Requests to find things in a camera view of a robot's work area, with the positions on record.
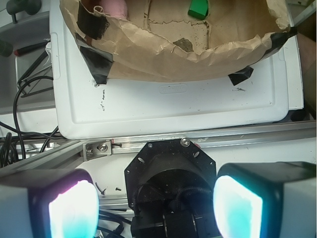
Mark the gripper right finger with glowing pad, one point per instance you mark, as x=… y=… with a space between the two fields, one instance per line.
x=266 y=200

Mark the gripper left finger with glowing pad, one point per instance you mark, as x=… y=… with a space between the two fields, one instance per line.
x=48 y=203

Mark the green block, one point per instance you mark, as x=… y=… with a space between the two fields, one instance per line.
x=198 y=9

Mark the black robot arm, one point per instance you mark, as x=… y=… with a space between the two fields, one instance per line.
x=189 y=215

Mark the brown rock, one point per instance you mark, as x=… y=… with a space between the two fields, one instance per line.
x=184 y=44

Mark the brown paper bag tray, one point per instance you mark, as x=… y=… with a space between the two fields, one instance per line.
x=234 y=35

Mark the pink plush bunny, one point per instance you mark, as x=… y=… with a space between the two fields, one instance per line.
x=114 y=8

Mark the aluminium extrusion rail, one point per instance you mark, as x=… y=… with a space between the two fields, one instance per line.
x=290 y=141

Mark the metal corner bracket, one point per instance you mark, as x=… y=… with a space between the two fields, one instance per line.
x=95 y=149

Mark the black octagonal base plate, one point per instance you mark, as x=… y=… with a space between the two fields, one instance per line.
x=163 y=168

